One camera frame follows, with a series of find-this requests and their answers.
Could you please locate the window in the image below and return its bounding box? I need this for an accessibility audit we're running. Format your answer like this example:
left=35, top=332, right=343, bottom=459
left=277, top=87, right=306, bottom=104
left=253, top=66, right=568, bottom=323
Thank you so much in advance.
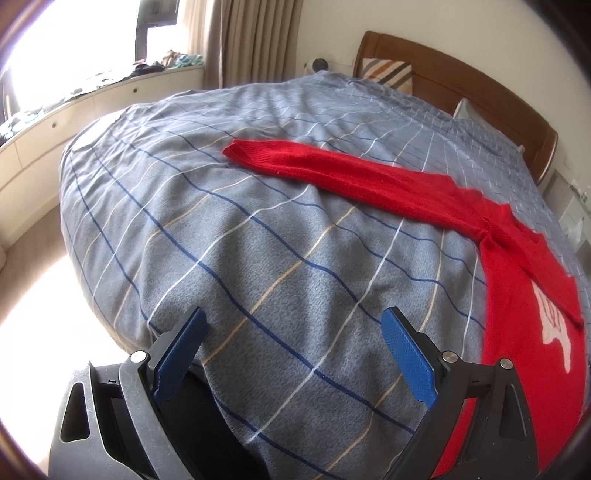
left=0, top=0, right=185, bottom=93

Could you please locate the wooden headboard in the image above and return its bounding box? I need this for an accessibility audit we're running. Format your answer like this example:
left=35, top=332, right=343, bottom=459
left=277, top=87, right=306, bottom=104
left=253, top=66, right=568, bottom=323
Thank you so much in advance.
left=353, top=31, right=559, bottom=185

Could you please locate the red knitted sweater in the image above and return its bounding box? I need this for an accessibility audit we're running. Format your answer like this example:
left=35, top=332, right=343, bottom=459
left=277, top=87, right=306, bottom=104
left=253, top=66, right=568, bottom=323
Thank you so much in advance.
left=222, top=138, right=591, bottom=480

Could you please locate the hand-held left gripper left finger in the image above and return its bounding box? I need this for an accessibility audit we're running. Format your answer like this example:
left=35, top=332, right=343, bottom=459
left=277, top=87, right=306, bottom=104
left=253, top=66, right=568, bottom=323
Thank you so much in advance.
left=48, top=306, right=208, bottom=480

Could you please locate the white window bench cabinet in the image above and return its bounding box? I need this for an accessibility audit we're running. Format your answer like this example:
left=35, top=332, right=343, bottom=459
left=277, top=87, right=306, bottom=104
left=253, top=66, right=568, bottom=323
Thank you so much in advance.
left=0, top=65, right=206, bottom=245

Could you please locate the blue checked duvet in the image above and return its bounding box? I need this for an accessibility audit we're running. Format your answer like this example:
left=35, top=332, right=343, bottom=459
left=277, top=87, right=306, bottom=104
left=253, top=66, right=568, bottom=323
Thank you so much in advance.
left=59, top=70, right=585, bottom=480

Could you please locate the striped cushion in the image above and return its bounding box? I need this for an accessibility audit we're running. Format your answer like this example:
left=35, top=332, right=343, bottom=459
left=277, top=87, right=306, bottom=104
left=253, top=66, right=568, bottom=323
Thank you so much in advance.
left=362, top=58, right=414, bottom=95

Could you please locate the beige curtain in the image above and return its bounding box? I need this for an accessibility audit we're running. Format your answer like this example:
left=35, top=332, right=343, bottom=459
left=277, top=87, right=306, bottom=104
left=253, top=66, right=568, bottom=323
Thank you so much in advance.
left=178, top=0, right=305, bottom=90

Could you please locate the white bedside table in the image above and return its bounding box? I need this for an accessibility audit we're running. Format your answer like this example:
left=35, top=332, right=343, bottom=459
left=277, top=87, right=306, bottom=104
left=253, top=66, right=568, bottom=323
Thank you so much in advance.
left=547, top=168, right=591, bottom=250

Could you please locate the blue checked pillow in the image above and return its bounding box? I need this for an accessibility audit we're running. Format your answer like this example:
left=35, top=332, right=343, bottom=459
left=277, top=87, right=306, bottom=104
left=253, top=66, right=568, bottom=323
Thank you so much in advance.
left=452, top=98, right=527, bottom=155

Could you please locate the pile of clutter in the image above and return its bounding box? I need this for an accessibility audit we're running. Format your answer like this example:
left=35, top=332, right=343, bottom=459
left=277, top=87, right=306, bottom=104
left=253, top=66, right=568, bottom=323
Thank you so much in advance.
left=0, top=51, right=204, bottom=139

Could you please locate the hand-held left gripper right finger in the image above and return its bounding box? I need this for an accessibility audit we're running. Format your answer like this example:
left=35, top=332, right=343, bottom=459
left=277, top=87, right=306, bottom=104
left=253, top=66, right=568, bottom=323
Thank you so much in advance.
left=381, top=306, right=540, bottom=480

